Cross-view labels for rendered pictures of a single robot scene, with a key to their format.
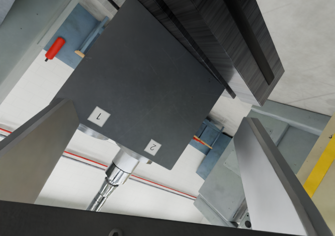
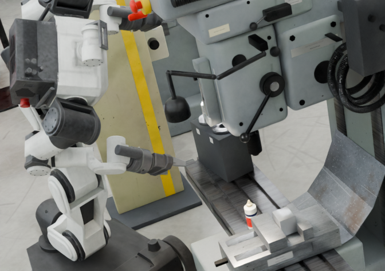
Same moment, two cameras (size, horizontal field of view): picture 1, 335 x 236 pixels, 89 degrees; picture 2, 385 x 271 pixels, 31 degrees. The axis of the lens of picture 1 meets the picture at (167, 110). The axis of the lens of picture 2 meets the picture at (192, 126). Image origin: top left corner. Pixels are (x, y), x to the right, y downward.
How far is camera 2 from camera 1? 2.50 m
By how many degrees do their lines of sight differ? 46
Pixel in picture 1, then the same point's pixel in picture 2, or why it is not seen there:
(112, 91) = (214, 149)
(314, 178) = (141, 83)
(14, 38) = (332, 124)
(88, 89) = (217, 148)
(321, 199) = (125, 73)
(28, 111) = not seen: outside the picture
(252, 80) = (188, 171)
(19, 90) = not seen: outside the picture
